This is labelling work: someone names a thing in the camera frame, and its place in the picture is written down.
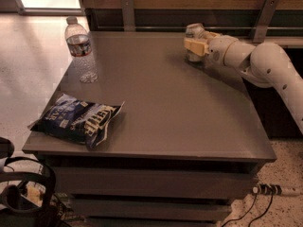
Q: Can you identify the black power cable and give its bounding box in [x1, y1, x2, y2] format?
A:
[220, 191, 275, 227]

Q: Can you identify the white power strip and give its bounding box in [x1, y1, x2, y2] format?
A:
[251, 183, 301, 198]

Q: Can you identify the grey drawer cabinet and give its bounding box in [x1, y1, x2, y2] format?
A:
[24, 32, 276, 227]

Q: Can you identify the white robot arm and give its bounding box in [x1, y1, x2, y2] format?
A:
[184, 24, 303, 132]

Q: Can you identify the metal shelf bracket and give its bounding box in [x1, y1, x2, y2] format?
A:
[251, 0, 280, 44]
[121, 0, 135, 32]

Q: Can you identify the clear plastic water bottle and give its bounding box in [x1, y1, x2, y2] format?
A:
[64, 16, 98, 83]

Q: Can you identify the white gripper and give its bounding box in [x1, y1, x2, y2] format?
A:
[184, 31, 238, 66]

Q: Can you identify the left metal shelf bracket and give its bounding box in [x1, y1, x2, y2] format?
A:
[121, 0, 135, 32]

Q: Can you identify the blue chip bag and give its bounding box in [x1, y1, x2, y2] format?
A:
[29, 94, 124, 149]

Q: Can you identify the right metal shelf bracket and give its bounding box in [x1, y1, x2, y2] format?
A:
[251, 0, 280, 44]

